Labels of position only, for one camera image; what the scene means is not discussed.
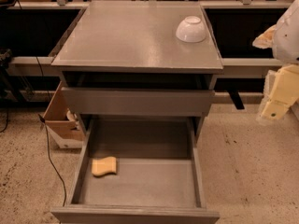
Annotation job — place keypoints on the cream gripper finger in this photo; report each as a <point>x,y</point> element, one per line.
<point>265,40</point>
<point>280,92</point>

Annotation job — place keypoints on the yellow sponge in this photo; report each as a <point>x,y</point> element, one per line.
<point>107,165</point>

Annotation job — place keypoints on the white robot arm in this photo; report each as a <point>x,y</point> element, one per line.
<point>285,47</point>

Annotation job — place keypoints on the grey drawer cabinet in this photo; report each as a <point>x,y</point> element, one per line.
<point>127,45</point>

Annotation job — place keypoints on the open grey middle drawer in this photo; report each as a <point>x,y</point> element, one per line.
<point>158,179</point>

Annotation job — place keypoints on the grey top drawer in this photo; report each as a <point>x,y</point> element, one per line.
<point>137,102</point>

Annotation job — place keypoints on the white upturned bowl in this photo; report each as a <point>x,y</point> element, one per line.
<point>191,30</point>

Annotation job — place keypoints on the cardboard box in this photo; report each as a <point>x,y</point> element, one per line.
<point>62,124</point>

